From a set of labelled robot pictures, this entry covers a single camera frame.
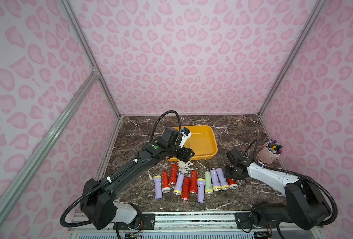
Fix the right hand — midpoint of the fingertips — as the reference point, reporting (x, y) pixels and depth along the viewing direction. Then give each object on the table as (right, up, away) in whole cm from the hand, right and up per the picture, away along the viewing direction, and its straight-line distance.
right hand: (227, 174), depth 89 cm
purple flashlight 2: (-9, -3, -7) cm, 11 cm away
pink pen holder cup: (+24, +14, -3) cm, 28 cm away
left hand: (-23, +16, -12) cm, 30 cm away
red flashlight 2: (-26, -7, -10) cm, 28 cm away
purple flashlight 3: (-5, -1, -4) cm, 6 cm away
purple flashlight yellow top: (-17, -5, -7) cm, 19 cm away
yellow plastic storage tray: (-13, +18, +13) cm, 26 cm away
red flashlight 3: (-21, -5, -7) cm, 23 cm away
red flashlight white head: (-36, -3, -5) cm, 37 cm away
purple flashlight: (-41, -2, -5) cm, 41 cm away
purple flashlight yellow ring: (-30, -6, -9) cm, 31 cm away
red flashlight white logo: (0, -3, -7) cm, 8 cm away
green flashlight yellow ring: (-13, -5, -9) cm, 16 cm away
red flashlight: (-32, -1, -4) cm, 32 cm away
